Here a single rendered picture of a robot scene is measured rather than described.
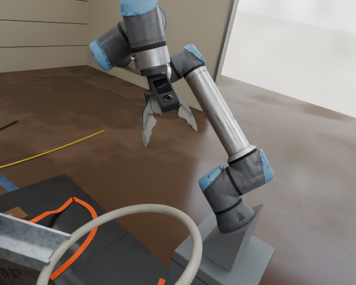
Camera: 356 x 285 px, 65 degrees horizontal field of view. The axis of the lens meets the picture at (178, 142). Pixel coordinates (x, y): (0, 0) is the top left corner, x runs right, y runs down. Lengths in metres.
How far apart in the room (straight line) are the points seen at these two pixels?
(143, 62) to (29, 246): 0.72
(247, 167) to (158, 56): 0.74
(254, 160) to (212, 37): 4.40
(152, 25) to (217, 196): 0.85
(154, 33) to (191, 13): 5.07
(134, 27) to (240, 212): 0.94
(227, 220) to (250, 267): 0.29
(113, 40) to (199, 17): 4.88
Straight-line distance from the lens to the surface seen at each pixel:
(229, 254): 1.40
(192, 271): 0.79
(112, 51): 0.85
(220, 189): 1.31
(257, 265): 1.55
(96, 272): 2.41
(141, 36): 0.71
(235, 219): 1.34
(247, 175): 1.29
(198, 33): 5.67
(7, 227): 1.19
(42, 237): 1.12
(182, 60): 1.35
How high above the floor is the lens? 1.93
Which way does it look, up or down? 27 degrees down
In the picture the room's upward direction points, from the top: 11 degrees clockwise
